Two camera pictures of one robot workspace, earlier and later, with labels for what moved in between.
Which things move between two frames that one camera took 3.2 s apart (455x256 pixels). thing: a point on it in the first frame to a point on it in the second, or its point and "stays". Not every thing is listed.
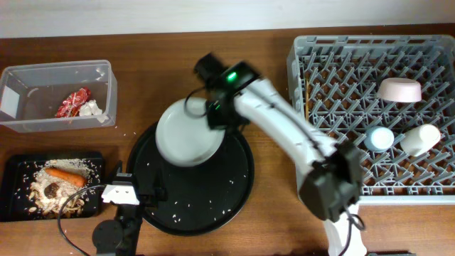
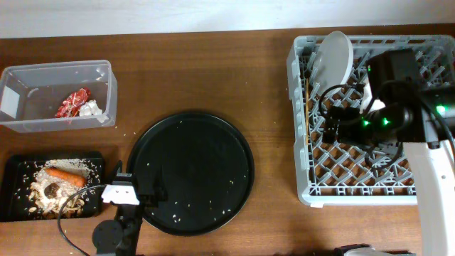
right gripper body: x=223 y=120 to x=367 y=127
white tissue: x=90 y=108 stays
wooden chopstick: x=307 y=99 stays
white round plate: x=183 y=136 to x=333 y=60
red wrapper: x=70 y=107 stays
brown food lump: x=50 y=190 stays
